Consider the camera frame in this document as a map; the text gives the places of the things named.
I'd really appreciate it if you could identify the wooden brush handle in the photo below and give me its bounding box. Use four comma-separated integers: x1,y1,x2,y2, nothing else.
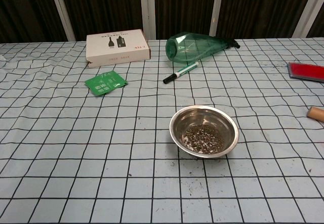
306,106,324,122

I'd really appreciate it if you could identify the stainless steel bowl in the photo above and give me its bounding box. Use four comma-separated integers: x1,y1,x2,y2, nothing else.
169,105,239,157

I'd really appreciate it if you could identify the white green marker pen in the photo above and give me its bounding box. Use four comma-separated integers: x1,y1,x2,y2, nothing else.
163,61,199,84

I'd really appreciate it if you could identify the crushed seed grain mixture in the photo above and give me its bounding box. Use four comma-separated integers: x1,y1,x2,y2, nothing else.
182,124,225,155

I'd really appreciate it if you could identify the green foil sachet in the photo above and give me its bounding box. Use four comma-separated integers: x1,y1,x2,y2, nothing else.
84,70,129,97

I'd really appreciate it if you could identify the transparent green spray bottle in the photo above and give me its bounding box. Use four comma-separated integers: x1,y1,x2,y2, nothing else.
165,31,240,64

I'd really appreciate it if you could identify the white cardboard product box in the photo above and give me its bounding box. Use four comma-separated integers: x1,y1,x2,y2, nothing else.
85,29,151,69

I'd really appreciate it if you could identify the white black checkered tablecloth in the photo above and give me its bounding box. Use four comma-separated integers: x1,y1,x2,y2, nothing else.
0,37,324,224

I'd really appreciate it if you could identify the red ink pad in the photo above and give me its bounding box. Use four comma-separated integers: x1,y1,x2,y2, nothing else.
288,61,324,83

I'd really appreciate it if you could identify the white upright frame post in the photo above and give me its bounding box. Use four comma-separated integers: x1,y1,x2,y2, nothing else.
139,0,156,40

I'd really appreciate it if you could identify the white slanted frame post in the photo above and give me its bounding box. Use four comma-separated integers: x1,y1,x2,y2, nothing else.
209,0,226,37
47,0,77,42
292,0,324,38

